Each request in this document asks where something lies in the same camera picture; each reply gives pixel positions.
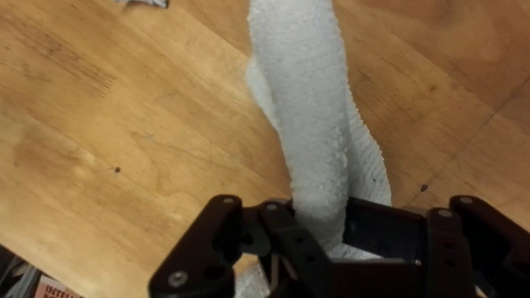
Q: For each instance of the white towel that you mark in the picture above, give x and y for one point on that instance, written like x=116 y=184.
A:
x=299 y=77

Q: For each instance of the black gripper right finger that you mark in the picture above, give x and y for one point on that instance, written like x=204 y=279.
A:
x=466 y=251

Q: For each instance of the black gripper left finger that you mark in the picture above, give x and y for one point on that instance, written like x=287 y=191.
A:
x=202 y=262

